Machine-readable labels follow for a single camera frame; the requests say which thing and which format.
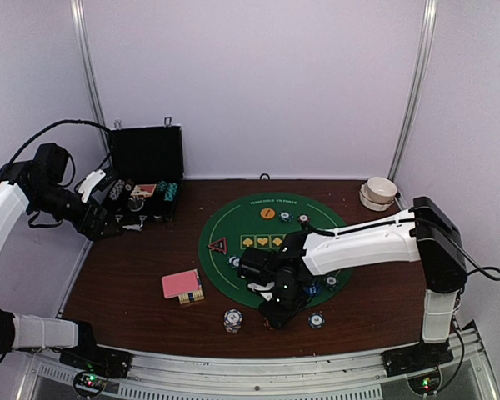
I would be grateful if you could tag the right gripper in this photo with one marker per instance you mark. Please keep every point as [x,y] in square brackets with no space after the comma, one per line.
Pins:
[279,319]

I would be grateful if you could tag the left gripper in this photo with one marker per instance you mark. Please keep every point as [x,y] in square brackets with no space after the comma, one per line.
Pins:
[92,231]

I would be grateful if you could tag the blue round button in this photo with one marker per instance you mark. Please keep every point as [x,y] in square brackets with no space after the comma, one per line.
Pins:
[314,289]

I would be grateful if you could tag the green blue chip stack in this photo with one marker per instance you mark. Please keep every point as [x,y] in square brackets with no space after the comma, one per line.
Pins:
[316,321]

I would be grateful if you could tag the orange round button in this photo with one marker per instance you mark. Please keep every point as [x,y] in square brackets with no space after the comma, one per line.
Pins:
[267,213]

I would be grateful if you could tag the triangular black red button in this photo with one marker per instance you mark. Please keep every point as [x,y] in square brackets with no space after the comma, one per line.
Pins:
[220,246]

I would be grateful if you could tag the brown chip stack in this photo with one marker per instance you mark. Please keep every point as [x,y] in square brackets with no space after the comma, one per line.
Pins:
[267,324]

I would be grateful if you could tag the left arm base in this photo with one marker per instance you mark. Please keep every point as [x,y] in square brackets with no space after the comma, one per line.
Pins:
[104,362]

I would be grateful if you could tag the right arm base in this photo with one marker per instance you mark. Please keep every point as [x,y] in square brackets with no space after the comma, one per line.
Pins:
[417,357]

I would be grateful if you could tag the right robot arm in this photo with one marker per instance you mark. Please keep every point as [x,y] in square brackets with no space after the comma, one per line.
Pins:
[422,233]

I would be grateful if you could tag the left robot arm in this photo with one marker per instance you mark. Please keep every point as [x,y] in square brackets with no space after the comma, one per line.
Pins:
[41,224]

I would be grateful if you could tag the blue white chips in case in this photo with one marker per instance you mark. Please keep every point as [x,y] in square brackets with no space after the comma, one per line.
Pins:
[116,190]

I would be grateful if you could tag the clear dealer button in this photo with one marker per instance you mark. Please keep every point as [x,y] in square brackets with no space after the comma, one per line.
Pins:
[135,204]

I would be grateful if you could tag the red card deck in case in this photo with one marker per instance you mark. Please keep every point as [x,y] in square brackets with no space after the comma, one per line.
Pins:
[143,190]

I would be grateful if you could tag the blue white chip stack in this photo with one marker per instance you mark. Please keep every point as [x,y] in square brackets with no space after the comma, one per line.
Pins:
[232,320]

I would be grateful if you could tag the round green poker mat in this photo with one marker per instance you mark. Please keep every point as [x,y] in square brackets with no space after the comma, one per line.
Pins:
[240,222]

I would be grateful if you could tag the green blue chips in case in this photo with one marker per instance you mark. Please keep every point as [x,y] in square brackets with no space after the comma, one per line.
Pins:
[162,187]

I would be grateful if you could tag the black poker case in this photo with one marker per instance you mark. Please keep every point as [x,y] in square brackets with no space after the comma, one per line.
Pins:
[147,155]

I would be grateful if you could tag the teal chip row in case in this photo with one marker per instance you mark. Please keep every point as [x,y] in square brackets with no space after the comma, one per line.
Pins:
[170,192]

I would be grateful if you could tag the clear card box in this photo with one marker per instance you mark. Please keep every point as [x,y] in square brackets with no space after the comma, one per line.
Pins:
[191,295]

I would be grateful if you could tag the pink playing card deck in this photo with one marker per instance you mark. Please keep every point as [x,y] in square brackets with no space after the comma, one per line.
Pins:
[179,283]

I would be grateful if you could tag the white saucer dish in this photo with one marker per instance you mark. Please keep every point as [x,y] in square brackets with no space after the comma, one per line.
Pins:
[370,204]

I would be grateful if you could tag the white bowl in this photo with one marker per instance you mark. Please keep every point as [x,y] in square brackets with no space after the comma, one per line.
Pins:
[381,190]

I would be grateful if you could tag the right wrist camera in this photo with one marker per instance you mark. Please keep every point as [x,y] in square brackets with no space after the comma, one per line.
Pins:
[258,266]

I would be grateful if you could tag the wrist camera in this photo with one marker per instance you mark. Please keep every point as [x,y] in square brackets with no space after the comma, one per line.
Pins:
[54,160]
[258,266]

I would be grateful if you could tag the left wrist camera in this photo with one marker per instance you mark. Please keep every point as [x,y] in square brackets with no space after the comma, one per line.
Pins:
[54,160]

